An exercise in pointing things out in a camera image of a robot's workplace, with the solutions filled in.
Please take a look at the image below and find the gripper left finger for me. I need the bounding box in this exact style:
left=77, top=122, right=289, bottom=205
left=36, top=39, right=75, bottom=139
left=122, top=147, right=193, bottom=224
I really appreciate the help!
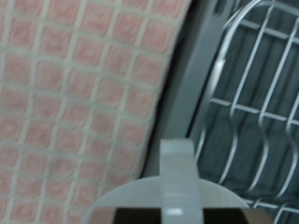
left=88, top=206, right=163, bottom=224

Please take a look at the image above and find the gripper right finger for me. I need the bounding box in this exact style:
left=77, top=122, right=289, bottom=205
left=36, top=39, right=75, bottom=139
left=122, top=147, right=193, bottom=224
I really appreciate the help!
left=202, top=206, right=275, bottom=224

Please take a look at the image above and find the white plastic mug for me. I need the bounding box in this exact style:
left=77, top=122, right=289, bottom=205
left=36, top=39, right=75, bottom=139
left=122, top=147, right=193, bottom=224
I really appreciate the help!
left=81, top=138, right=250, bottom=224

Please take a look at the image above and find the pink checked towel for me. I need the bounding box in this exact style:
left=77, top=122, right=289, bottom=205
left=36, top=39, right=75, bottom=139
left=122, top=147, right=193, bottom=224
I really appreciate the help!
left=0, top=0, right=192, bottom=224

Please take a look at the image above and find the grey plastic drain tray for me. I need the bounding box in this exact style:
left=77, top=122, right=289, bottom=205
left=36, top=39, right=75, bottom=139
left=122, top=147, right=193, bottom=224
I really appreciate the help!
left=190, top=0, right=299, bottom=224

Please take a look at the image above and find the steel wire dish rack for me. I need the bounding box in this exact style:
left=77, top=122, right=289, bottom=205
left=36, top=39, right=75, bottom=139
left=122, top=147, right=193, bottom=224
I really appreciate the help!
left=194, top=0, right=299, bottom=224

